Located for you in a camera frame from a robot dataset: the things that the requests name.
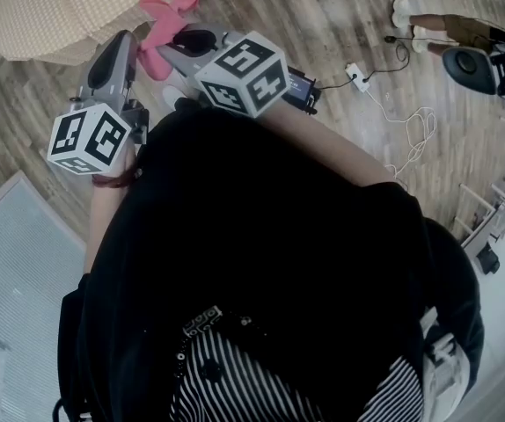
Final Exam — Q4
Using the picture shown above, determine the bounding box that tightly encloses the person's black top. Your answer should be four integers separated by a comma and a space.
56, 105, 487, 422

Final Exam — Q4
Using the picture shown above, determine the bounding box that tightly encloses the pink cloth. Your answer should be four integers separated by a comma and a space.
136, 0, 201, 81

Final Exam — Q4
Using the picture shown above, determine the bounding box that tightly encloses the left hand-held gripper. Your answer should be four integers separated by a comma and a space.
48, 28, 150, 178

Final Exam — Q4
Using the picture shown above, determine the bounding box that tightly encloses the small black box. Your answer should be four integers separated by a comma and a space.
475, 242, 501, 276

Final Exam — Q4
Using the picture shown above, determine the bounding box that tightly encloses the white furniture frame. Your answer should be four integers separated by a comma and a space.
450, 112, 505, 254

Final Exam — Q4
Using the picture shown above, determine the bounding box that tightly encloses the dark red bracelet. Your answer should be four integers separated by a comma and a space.
91, 167, 144, 190

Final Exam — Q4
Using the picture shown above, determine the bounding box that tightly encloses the person's left forearm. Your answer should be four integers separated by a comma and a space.
82, 146, 143, 276

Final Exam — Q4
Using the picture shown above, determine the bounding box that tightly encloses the person's striped shirt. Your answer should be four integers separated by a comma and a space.
168, 331, 426, 422

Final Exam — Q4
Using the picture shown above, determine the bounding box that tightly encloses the white cable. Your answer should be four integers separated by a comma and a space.
365, 86, 438, 180

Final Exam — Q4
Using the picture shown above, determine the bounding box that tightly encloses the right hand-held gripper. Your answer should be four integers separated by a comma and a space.
155, 24, 291, 119

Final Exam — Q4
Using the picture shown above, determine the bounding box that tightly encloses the white ribbed panel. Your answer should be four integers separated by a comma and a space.
0, 169, 89, 422

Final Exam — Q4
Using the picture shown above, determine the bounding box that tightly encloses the white power strip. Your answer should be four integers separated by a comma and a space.
344, 62, 373, 94

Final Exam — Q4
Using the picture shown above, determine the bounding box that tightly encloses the light grey bag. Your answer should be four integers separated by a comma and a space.
418, 306, 472, 418

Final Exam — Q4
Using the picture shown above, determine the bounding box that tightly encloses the person's right forearm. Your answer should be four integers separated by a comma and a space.
255, 100, 398, 189

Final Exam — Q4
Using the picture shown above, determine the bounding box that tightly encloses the black cable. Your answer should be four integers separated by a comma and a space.
318, 34, 413, 91

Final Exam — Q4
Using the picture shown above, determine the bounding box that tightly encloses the beige dotted fabric cover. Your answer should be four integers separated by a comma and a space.
0, 0, 201, 63

